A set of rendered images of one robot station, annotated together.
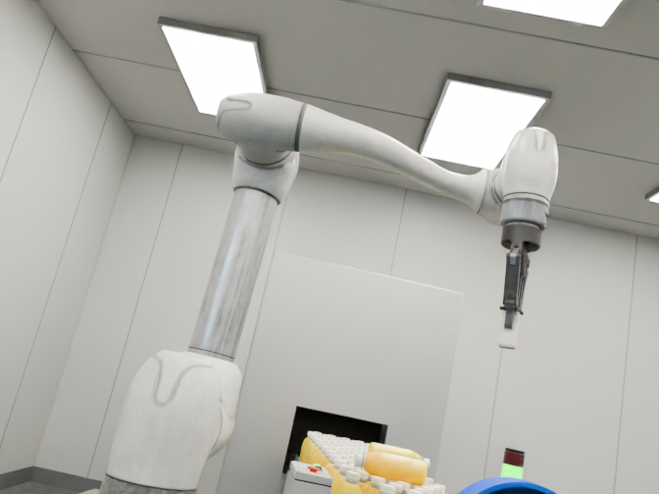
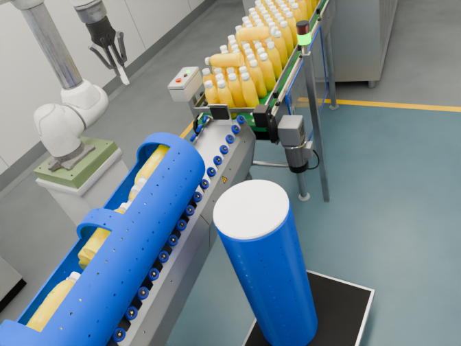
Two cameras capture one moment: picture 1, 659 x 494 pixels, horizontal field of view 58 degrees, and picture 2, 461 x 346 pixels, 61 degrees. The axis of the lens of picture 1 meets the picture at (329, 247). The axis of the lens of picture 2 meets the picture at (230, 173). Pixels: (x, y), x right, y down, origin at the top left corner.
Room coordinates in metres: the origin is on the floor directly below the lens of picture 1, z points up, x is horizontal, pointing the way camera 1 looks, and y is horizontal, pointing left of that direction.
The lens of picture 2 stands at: (0.23, -1.41, 2.05)
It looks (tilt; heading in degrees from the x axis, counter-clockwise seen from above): 40 degrees down; 39
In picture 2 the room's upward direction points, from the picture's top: 20 degrees counter-clockwise
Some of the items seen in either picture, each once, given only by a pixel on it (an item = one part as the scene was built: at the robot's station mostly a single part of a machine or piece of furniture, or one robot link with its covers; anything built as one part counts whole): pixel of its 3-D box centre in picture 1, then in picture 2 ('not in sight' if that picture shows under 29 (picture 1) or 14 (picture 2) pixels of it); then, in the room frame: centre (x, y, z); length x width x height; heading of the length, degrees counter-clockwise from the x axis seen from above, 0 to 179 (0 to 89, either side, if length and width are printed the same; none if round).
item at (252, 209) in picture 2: not in sight; (250, 207); (1.00, -0.82, 1.03); 0.28 x 0.28 x 0.01
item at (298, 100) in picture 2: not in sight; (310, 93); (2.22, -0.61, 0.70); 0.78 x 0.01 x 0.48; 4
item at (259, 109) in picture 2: not in sight; (262, 117); (1.63, -0.58, 0.95); 0.10 x 0.07 x 0.10; 94
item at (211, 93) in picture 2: not in sight; (214, 100); (1.68, -0.29, 1.00); 0.07 x 0.07 x 0.19
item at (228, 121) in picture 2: not in sight; (220, 115); (1.57, -0.38, 0.99); 0.10 x 0.02 x 0.12; 94
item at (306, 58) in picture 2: not in sight; (318, 137); (1.98, -0.71, 0.55); 0.04 x 0.04 x 1.10; 4
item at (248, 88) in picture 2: not in sight; (250, 93); (1.76, -0.46, 1.00); 0.07 x 0.07 x 0.19
